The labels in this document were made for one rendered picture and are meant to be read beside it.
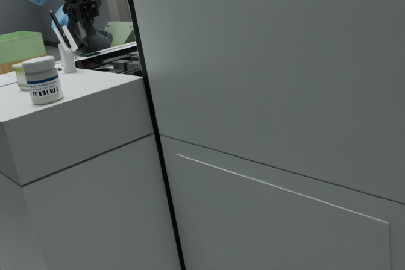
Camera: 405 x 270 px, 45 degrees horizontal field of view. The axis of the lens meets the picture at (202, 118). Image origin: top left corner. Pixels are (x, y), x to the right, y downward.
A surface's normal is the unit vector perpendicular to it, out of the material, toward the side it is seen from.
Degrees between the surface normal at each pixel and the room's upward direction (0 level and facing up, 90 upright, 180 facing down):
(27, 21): 90
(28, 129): 90
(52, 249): 90
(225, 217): 90
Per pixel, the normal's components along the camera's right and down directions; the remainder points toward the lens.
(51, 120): 0.64, 0.14
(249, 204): -0.76, 0.31
